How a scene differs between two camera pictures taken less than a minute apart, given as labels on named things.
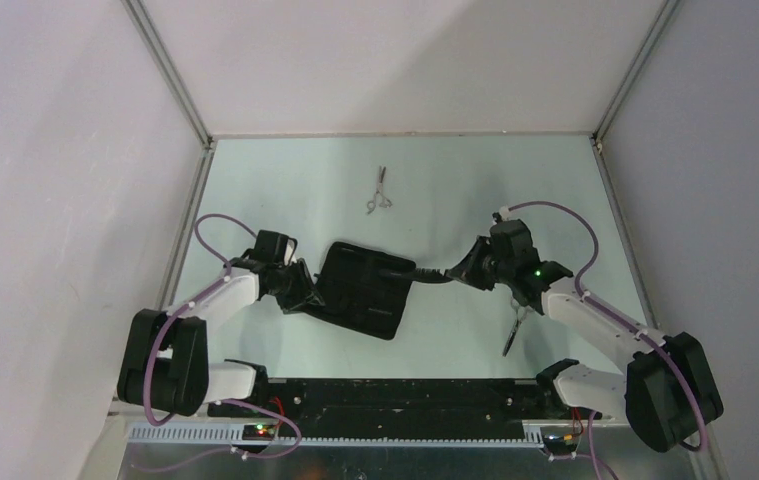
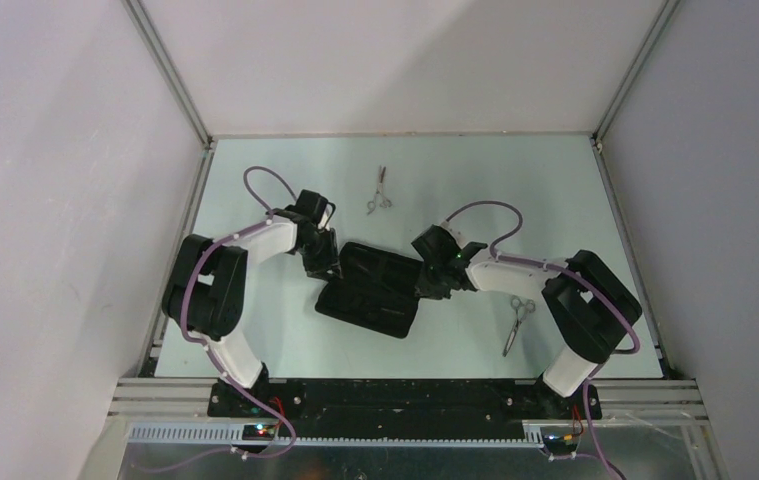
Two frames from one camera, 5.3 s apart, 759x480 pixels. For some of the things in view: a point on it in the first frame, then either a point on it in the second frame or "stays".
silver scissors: x=520 y=314 stays
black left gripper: x=305 y=293 to x=320 y=268
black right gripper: x=467 y=270 to x=427 y=290
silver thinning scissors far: x=383 y=200 stays
